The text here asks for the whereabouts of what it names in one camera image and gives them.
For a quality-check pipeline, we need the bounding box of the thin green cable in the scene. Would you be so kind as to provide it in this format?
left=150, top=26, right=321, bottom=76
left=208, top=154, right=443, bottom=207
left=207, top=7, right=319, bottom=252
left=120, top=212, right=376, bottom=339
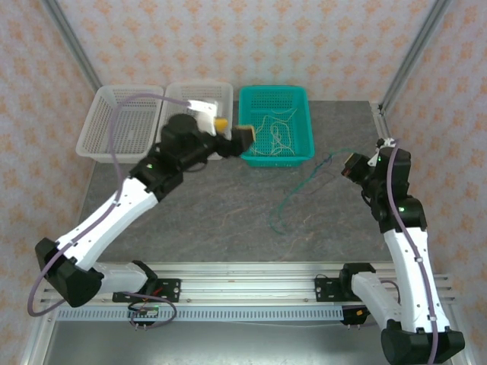
left=269, top=148, right=355, bottom=236

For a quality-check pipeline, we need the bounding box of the white plastic basket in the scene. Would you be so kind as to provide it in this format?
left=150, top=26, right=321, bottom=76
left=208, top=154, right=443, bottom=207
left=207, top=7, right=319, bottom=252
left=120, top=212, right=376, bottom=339
left=75, top=84, right=164, bottom=165
left=164, top=81, right=234, bottom=160

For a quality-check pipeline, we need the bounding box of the teal plastic basket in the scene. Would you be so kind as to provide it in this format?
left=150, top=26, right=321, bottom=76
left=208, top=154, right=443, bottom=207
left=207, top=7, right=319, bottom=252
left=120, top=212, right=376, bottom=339
left=237, top=85, right=316, bottom=168

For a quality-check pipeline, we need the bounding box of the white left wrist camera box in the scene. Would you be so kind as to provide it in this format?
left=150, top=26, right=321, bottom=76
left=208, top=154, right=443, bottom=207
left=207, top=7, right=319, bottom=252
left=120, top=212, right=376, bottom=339
left=187, top=98, right=218, bottom=135

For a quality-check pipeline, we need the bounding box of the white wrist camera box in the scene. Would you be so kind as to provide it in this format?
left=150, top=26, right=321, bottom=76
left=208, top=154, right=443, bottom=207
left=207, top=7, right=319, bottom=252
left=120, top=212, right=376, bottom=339
left=367, top=137, right=399, bottom=167
left=187, top=98, right=218, bottom=135

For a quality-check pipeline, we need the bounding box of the thin cream cable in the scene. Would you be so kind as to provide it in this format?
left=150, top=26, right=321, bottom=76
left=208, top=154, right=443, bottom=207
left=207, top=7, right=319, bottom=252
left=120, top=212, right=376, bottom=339
left=253, top=107, right=300, bottom=157

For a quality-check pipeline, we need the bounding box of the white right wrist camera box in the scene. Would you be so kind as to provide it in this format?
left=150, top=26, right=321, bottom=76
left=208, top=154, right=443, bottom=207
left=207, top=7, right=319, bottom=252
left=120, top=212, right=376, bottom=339
left=367, top=137, right=399, bottom=167

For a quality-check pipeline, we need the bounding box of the aluminium table edge rail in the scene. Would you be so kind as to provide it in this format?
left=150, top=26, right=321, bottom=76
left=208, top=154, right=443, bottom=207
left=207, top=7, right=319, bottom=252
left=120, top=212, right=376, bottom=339
left=371, top=100, right=396, bottom=142

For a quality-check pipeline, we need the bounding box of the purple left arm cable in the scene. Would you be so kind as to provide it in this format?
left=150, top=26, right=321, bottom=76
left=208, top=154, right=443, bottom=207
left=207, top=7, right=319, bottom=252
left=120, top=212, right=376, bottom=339
left=28, top=93, right=191, bottom=317

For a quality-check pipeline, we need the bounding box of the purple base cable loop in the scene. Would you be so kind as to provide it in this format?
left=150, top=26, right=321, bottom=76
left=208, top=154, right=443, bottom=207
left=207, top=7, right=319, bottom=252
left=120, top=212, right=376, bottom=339
left=128, top=294, right=178, bottom=329
left=380, top=280, right=401, bottom=305

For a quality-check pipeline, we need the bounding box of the aluminium frame post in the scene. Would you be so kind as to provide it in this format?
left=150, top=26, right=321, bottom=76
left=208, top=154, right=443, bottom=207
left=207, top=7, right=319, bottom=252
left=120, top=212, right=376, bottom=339
left=40, top=0, right=103, bottom=90
left=380, top=0, right=454, bottom=111

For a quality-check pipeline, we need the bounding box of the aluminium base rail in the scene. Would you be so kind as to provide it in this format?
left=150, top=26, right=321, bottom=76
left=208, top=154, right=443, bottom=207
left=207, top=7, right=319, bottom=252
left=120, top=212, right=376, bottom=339
left=41, top=262, right=454, bottom=305

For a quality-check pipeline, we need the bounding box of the slotted grey cable duct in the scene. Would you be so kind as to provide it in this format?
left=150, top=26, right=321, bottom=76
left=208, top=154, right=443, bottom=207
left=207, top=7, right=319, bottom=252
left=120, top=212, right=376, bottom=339
left=56, top=306, right=345, bottom=322

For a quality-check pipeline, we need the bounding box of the aluminium frame bar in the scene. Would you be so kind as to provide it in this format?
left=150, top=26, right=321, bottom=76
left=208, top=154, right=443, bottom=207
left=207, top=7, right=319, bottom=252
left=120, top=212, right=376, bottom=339
left=18, top=315, right=56, bottom=365

